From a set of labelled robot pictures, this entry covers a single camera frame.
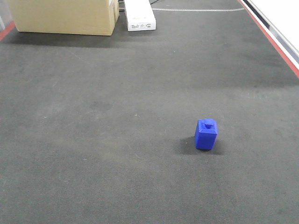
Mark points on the blue plastic bottle-shaped part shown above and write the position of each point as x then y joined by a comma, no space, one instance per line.
205,134

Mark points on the long white product box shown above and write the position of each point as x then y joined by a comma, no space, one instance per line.
140,16

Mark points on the large cardboard box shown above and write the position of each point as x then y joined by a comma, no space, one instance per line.
80,17

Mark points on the conveyor side rail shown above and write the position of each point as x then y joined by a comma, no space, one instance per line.
279,21

